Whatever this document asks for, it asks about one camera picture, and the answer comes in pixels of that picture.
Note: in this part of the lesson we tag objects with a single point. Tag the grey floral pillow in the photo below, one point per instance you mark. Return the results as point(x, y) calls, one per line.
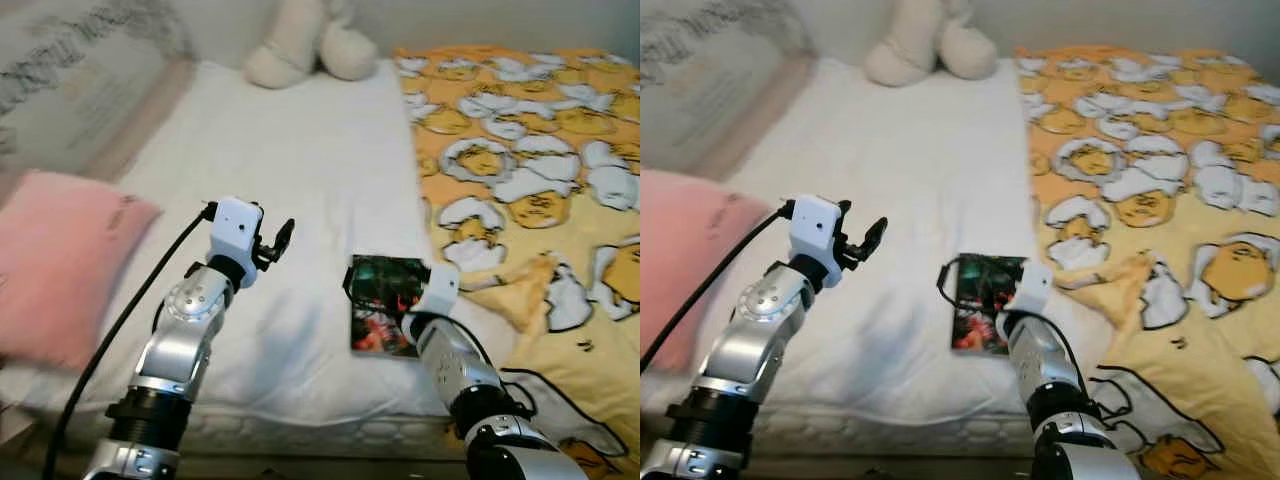
point(90, 80)
point(720, 80)

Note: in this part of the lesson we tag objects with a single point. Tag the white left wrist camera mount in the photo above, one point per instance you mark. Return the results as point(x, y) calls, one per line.
point(235, 228)
point(815, 225)

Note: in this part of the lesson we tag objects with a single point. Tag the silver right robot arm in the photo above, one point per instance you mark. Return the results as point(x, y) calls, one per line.
point(1045, 370)
point(460, 360)

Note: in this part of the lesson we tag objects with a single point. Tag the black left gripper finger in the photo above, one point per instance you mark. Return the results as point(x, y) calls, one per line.
point(875, 232)
point(284, 233)

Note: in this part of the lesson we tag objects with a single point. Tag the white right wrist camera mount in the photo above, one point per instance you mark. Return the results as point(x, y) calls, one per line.
point(437, 290)
point(1030, 285)

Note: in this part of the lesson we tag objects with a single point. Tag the yellow cartoon print blanket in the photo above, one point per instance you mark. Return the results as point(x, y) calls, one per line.
point(540, 150)
point(1150, 150)

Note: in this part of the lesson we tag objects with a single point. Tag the beige plush toy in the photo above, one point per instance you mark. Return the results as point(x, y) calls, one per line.
point(300, 50)
point(920, 45)

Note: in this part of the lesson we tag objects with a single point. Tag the pink pillow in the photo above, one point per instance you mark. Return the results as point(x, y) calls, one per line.
point(60, 260)
point(690, 250)

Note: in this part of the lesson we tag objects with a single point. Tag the dark cover book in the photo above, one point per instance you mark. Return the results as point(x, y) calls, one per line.
point(375, 320)
point(975, 320)

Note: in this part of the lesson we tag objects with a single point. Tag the white bed sheet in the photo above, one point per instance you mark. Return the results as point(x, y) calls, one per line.
point(900, 180)
point(280, 180)

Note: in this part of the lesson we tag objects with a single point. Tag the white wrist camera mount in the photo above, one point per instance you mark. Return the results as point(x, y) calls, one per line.
point(1030, 285)
point(235, 228)
point(815, 225)
point(437, 290)

